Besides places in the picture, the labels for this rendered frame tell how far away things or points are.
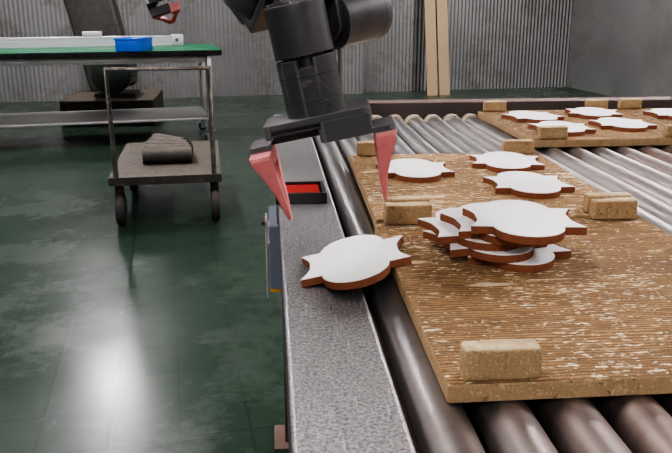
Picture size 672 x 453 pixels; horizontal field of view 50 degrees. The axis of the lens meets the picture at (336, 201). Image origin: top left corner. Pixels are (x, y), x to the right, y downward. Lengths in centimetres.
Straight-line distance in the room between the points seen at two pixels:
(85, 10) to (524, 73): 601
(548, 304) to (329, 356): 21
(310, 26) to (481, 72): 997
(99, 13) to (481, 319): 776
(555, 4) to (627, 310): 1040
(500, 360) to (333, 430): 13
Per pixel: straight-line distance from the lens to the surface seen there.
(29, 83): 985
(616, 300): 74
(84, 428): 235
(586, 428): 56
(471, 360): 55
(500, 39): 1070
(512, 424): 55
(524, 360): 57
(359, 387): 59
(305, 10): 68
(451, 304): 69
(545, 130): 154
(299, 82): 68
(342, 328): 68
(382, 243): 82
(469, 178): 117
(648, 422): 59
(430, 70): 981
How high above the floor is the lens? 121
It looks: 15 degrees down
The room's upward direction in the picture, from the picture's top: straight up
